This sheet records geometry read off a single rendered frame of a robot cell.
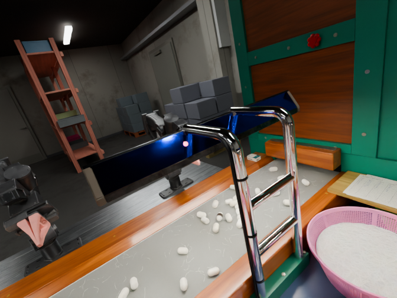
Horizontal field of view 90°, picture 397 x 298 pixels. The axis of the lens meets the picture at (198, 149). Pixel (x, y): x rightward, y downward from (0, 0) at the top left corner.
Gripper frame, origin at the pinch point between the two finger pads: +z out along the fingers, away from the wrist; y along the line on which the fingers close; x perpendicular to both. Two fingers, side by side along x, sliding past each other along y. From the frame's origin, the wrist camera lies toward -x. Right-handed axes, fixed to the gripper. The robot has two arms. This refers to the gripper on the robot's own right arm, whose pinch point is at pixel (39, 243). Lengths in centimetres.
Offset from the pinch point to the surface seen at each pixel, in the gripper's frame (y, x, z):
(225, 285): 30.4, 2.3, 35.8
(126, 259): 13.8, 17.0, 10.1
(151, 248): 21.7, 16.6, 12.4
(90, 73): 145, 230, -669
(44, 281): -7.3, 17.2, 0.3
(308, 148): 88, 4, 24
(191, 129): 39.2, -24.4, 12.8
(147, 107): 222, 285, -453
